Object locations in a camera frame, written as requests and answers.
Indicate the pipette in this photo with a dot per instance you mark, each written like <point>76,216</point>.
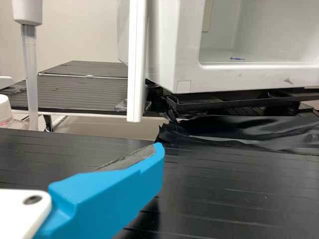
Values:
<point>30,74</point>

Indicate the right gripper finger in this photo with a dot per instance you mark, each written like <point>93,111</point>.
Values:
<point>99,199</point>

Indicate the black tray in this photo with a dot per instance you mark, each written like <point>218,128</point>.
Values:
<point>199,102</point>

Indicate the white pipette stand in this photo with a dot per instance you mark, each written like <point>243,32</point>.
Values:
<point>135,62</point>

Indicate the white-capped bottle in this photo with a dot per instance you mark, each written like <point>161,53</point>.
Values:
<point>4,109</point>

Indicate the white incubator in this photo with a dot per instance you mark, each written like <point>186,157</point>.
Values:
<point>224,74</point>

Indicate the black platform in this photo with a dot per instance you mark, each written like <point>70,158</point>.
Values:
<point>49,154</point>
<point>82,92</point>
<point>236,199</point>
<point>17,98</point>

